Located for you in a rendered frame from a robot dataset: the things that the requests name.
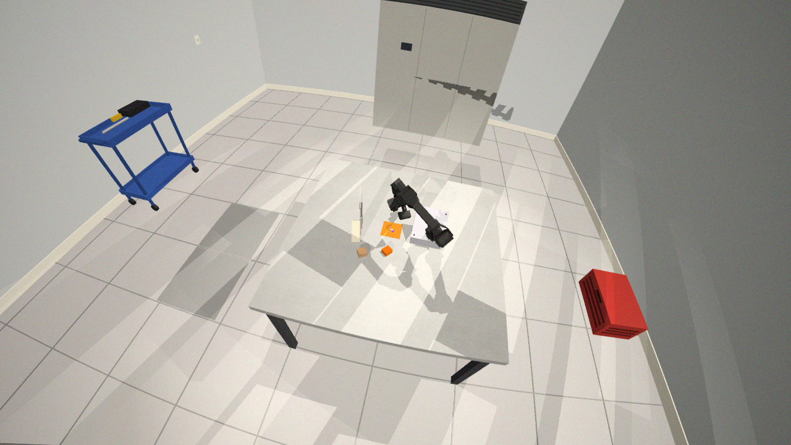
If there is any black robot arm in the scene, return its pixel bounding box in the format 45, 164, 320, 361
387, 178, 454, 248

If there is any yellow square marked zone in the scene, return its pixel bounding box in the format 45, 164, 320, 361
380, 221, 402, 239

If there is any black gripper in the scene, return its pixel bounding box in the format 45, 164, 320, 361
391, 187, 411, 220

